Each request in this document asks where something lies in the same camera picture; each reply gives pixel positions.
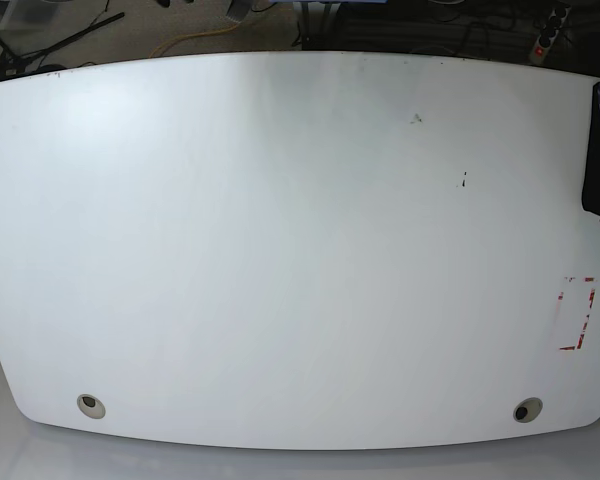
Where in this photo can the left table cable grommet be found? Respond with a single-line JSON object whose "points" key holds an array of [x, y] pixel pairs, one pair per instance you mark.
{"points": [[91, 407]]}

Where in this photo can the table cable grommet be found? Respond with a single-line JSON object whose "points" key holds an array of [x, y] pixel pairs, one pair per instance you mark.
{"points": [[91, 407], [528, 410]]}

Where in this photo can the red tape rectangle marking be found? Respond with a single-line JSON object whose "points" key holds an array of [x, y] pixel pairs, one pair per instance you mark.
{"points": [[573, 312]]}

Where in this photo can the power strip with red switch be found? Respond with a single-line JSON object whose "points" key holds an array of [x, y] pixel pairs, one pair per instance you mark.
{"points": [[548, 33]]}

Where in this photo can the right table cable grommet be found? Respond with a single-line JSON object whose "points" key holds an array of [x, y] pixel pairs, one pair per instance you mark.
{"points": [[528, 410]]}

